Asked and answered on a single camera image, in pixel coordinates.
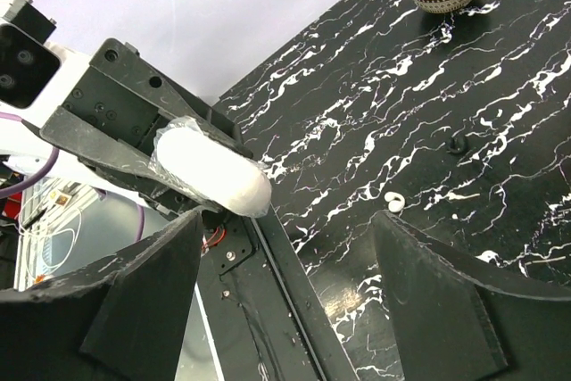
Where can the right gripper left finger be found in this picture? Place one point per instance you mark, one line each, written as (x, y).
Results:
(122, 317)

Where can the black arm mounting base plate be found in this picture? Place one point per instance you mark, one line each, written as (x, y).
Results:
(263, 316)

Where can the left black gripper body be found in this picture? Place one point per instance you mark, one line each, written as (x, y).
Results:
(111, 96)

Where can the left white earbud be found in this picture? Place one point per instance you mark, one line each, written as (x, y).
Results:
(395, 202)

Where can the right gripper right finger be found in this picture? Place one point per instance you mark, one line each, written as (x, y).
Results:
(456, 317)

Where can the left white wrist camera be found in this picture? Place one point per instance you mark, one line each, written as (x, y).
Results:
(37, 74)

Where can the white earbuds charging case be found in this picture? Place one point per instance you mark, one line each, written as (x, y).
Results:
(210, 170)

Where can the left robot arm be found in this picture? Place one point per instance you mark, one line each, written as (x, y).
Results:
(23, 149)

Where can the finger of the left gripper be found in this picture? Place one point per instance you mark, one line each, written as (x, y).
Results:
(212, 123)
(119, 163)

